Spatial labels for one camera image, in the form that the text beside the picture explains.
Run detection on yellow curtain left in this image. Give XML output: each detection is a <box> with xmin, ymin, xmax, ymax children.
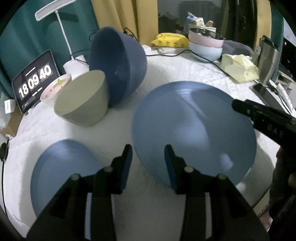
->
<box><xmin>91</xmin><ymin>0</ymin><xmax>159</xmax><ymax>46</ymax></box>

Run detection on cardboard box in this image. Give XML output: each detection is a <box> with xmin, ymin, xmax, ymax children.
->
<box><xmin>1</xmin><ymin>106</ymin><xmax>23</xmax><ymax>139</ymax></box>

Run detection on white desk lamp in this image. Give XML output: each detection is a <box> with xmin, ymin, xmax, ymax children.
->
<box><xmin>34</xmin><ymin>0</ymin><xmax>90</xmax><ymax>80</ymax></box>

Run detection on light blue plate front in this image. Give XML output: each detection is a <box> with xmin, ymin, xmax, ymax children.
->
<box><xmin>132</xmin><ymin>81</ymin><xmax>257</xmax><ymax>186</ymax></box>

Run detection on white textured tablecloth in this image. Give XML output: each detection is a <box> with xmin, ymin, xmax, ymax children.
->
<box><xmin>2</xmin><ymin>44</ymin><xmax>282</xmax><ymax>241</ymax></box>

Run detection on cream bowl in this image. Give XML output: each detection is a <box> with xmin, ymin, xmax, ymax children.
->
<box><xmin>54</xmin><ymin>70</ymin><xmax>109</xmax><ymax>126</ymax></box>

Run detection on yellow tissue pack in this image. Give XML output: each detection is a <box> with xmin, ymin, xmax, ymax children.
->
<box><xmin>220</xmin><ymin>54</ymin><xmax>259</xmax><ymax>83</ymax></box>

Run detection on light blue plate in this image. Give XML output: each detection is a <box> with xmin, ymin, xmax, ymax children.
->
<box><xmin>132</xmin><ymin>81</ymin><xmax>257</xmax><ymax>186</ymax></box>
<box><xmin>30</xmin><ymin>139</ymin><xmax>103</xmax><ymax>216</ymax></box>

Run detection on tablet showing clock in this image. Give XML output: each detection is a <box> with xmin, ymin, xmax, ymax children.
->
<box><xmin>12</xmin><ymin>50</ymin><xmax>60</xmax><ymax>115</ymax></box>

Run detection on teal curtain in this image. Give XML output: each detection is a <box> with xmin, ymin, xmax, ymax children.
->
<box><xmin>270</xmin><ymin>3</ymin><xmax>284</xmax><ymax>52</ymax></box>
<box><xmin>1</xmin><ymin>1</ymin><xmax>99</xmax><ymax>97</ymax></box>

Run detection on large dark blue bowl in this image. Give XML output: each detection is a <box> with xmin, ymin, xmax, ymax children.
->
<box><xmin>88</xmin><ymin>27</ymin><xmax>147</xmax><ymax>108</ymax></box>

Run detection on teal curtain left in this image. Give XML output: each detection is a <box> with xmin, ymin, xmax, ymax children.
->
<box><xmin>1</xmin><ymin>1</ymin><xmax>99</xmax><ymax>97</ymax></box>

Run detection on teal curtain right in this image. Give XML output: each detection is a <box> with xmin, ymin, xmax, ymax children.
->
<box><xmin>270</xmin><ymin>3</ymin><xmax>284</xmax><ymax>52</ymax></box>

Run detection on black round pouch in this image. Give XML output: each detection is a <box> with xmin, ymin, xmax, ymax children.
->
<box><xmin>0</xmin><ymin>141</ymin><xmax>9</xmax><ymax>163</ymax></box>

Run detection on pink steel-lined bowl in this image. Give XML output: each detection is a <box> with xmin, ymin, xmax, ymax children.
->
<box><xmin>188</xmin><ymin>28</ymin><xmax>225</xmax><ymax>48</ymax></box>

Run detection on steel thermos flask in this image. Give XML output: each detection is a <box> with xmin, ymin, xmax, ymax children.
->
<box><xmin>253</xmin><ymin>35</ymin><xmax>281</xmax><ymax>85</ymax></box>

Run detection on yellow curtain right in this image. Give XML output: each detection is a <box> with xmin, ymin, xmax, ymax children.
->
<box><xmin>253</xmin><ymin>0</ymin><xmax>271</xmax><ymax>49</ymax></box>

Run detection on pink strawberry bowl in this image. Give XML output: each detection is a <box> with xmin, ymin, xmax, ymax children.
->
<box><xmin>40</xmin><ymin>74</ymin><xmax>72</xmax><ymax>106</ymax></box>

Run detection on yellow wipes packet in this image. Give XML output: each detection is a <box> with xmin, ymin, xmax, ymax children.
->
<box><xmin>151</xmin><ymin>33</ymin><xmax>189</xmax><ymax>48</ymax></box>

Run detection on small white box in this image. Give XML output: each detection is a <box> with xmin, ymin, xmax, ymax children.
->
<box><xmin>4</xmin><ymin>99</ymin><xmax>16</xmax><ymax>114</ymax></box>

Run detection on grey folded cloth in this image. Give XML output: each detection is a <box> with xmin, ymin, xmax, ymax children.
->
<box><xmin>222</xmin><ymin>40</ymin><xmax>254</xmax><ymax>57</ymax></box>

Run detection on light blue bowl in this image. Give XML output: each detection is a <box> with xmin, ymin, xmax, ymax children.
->
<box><xmin>189</xmin><ymin>41</ymin><xmax>222</xmax><ymax>63</ymax></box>

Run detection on yellow curtain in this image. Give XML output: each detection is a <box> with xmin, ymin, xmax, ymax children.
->
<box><xmin>91</xmin><ymin>0</ymin><xmax>159</xmax><ymax>46</ymax></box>
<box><xmin>253</xmin><ymin>0</ymin><xmax>271</xmax><ymax>49</ymax></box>

